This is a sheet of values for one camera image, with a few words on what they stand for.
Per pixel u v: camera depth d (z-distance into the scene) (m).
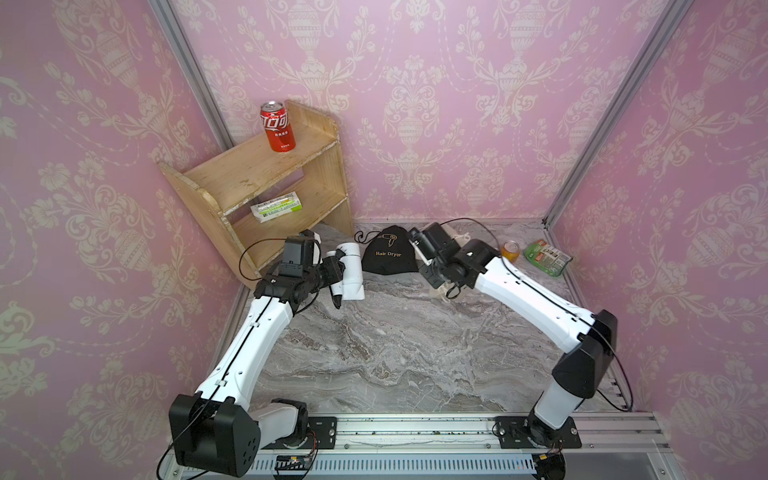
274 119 0.71
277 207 0.91
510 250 0.99
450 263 0.55
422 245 0.60
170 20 0.70
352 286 0.80
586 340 0.43
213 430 0.38
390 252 1.03
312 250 0.63
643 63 0.76
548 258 1.08
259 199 0.96
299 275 0.59
